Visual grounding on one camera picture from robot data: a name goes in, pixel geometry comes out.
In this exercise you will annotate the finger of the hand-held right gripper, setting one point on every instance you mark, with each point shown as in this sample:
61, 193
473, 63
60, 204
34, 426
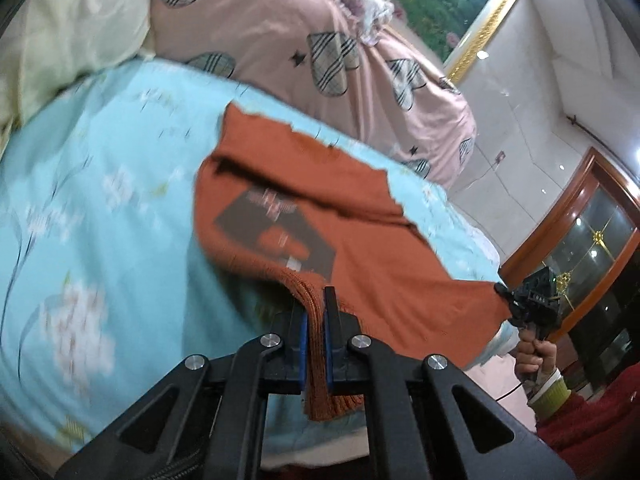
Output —
501, 290

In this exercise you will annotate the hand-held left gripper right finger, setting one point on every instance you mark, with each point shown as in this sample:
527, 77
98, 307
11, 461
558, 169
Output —
330, 345

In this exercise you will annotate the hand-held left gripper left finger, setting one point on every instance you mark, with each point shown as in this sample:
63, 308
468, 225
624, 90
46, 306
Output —
301, 355

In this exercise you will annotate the orange printed t-shirt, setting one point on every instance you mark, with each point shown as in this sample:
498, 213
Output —
320, 240

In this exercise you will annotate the person's right forearm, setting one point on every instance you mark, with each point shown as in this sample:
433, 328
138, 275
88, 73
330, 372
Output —
575, 420

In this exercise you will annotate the person's right hand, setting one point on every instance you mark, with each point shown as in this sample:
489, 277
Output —
535, 360

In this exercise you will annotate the wooden glass door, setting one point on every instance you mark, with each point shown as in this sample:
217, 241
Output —
580, 255

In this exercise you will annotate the light blue floral bed sheet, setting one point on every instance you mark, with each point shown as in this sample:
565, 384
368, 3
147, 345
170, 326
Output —
100, 240

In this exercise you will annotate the gold framed landscape painting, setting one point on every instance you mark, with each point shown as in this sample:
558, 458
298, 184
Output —
450, 5

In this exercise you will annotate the pink plaid-heart quilt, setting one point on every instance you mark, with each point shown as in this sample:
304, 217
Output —
320, 55

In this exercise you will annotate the cream pillow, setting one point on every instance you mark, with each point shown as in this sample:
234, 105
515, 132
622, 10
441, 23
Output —
70, 30

